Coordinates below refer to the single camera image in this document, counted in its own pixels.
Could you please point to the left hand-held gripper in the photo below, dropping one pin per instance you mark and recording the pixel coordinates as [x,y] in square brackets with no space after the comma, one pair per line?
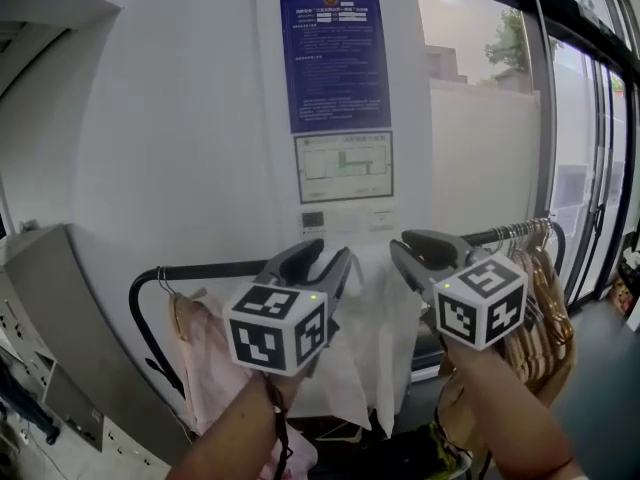
[272,328]

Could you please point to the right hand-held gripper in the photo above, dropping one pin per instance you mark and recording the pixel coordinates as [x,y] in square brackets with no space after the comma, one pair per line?
[480,303]

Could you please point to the white cloth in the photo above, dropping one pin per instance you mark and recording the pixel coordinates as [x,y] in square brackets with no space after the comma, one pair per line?
[380,343]

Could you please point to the black clothes rack rail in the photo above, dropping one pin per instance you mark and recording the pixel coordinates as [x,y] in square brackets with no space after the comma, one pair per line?
[200,270]

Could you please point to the person's right forearm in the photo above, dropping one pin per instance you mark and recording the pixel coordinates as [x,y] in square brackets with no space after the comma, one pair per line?
[510,418]

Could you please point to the person's left forearm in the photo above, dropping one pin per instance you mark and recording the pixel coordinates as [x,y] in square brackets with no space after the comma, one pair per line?
[235,433]

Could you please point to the framed floor plan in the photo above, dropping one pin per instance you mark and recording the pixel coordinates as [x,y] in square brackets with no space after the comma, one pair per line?
[344,168]

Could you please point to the pink shirt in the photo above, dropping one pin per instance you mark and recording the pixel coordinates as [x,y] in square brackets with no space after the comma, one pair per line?
[215,368]

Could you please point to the wooden hanger with shirt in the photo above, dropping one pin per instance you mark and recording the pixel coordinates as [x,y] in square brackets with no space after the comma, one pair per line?
[177,308]

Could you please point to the small paper notice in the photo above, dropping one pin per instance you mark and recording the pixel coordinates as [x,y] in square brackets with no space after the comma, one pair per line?
[567,220]

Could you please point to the large paper notice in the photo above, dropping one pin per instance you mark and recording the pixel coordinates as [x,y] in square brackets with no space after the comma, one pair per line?
[570,187]

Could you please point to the yellow black patterned item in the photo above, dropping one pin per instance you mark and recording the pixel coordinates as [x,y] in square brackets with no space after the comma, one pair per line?
[447,455]

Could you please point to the black framed glass door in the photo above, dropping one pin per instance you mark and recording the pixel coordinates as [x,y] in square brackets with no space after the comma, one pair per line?
[590,118]

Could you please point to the grey metal cabinet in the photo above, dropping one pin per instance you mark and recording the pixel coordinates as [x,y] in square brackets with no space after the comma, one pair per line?
[60,293]

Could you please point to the small grey object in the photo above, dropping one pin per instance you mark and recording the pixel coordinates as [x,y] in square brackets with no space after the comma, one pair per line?
[30,225]

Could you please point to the white perforated panel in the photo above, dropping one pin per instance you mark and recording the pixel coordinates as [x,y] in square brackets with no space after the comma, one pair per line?
[20,318]

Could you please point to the wall thermostat panel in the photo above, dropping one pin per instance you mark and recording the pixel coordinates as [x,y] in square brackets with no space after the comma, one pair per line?
[312,220]

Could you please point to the plain white wall switch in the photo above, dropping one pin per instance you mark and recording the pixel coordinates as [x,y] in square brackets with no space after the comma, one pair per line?
[345,221]

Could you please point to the labelled white wall switch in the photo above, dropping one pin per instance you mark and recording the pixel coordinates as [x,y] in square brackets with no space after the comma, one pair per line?
[382,220]

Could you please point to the blue wall poster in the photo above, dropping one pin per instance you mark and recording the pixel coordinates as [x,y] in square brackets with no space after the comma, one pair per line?
[335,63]

